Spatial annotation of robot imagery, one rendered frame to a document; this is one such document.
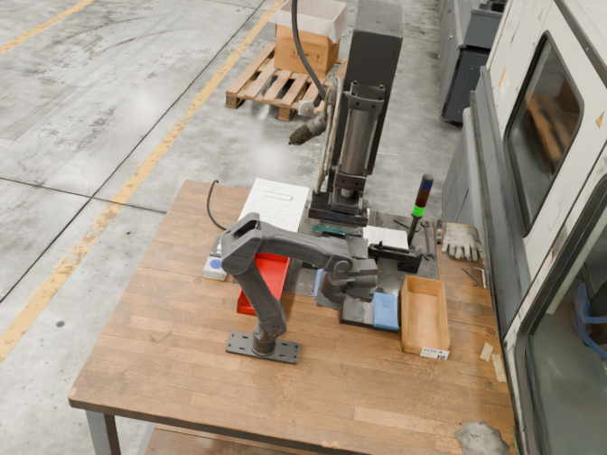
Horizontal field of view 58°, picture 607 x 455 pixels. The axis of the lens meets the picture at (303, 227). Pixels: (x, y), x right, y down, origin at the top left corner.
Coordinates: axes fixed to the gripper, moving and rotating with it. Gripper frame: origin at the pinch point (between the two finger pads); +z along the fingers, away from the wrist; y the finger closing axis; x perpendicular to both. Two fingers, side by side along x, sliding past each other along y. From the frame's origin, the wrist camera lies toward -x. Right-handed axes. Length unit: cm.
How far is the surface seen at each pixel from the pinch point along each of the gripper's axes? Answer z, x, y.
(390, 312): 10.1, -20.4, 3.8
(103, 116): 208, 175, 177
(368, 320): 8.9, -14.1, -0.5
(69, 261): 139, 128, 38
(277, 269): 19.0, 15.6, 13.0
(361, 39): -41, 7, 56
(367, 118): -30, 1, 41
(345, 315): 9.5, -7.1, -0.2
